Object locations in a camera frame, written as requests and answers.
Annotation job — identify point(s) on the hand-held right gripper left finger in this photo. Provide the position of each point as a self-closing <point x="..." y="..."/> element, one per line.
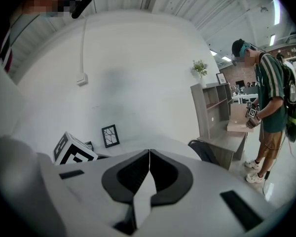
<point x="113" y="181"/>

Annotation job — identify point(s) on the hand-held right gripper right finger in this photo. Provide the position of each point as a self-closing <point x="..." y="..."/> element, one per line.
<point x="180" y="181"/>

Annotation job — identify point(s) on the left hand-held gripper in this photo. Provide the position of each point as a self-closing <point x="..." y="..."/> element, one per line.
<point x="71" y="153"/>

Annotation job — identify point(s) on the brown cardboard box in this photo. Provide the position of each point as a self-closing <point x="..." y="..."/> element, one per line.
<point x="238" y="118"/>

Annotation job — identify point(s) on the black chair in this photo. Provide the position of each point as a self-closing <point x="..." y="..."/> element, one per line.
<point x="203" y="153"/>

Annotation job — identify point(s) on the person's white shirt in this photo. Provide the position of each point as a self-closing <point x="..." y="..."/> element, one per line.
<point x="12" y="157"/>

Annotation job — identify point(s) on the grey wooden shelf desk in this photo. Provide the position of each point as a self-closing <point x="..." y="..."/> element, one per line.
<point x="213" y="122"/>

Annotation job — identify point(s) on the white background table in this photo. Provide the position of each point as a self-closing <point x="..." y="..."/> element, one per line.
<point x="244" y="97"/>

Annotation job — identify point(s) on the small framed picture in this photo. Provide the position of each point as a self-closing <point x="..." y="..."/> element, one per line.
<point x="221" y="78"/>

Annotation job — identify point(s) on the green plant in white vase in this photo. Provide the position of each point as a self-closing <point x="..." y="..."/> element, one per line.
<point x="200" y="69"/>

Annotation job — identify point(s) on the short ceiling light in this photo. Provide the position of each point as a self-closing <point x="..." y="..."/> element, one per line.
<point x="272" y="40"/>

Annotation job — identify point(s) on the long ceiling light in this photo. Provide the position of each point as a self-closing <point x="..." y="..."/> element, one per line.
<point x="276" y="10"/>

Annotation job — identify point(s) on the black picture frame branch print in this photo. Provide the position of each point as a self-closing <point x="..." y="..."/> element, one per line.
<point x="110" y="136"/>

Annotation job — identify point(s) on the white wall socket box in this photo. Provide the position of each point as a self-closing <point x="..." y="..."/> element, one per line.
<point x="82" y="79"/>

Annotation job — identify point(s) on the person's black head camera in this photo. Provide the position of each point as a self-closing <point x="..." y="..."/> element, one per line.
<point x="82" y="5"/>

